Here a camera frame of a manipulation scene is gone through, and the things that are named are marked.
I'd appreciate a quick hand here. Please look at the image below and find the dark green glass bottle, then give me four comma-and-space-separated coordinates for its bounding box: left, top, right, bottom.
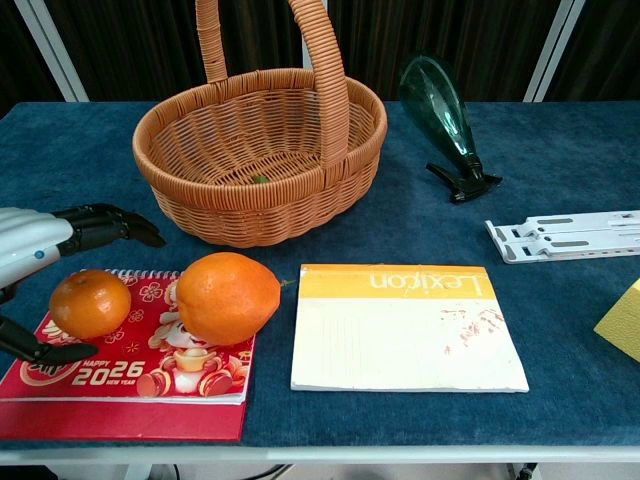
398, 53, 504, 205

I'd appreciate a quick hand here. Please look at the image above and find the yellow foam cube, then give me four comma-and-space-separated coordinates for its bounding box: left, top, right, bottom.
593, 277, 640, 364

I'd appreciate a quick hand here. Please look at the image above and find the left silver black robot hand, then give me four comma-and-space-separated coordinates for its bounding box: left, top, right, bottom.
0, 203, 166, 364

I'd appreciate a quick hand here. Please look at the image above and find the white frame post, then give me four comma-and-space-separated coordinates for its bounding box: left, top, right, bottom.
521, 0, 587, 103
9, 0, 90, 103

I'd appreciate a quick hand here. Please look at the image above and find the blue table cloth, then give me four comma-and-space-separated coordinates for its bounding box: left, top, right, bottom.
0, 101, 640, 449

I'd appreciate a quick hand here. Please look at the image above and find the yellow white Lexicon notebook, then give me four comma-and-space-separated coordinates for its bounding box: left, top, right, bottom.
290, 263, 530, 394

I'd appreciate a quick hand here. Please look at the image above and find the red 2026 spiral calendar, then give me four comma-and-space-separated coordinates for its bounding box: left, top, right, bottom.
0, 267, 257, 444

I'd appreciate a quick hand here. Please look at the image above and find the small round orange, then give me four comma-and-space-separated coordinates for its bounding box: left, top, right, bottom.
48, 269, 133, 342

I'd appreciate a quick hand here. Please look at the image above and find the large pointed orange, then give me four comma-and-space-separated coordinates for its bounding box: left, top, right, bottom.
175, 252, 282, 347

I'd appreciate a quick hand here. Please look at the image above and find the white folding stand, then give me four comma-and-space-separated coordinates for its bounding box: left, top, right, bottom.
483, 209, 640, 265

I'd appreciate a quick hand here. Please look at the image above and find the woven wicker basket with handle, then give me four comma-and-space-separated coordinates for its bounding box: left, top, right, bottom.
132, 0, 389, 250

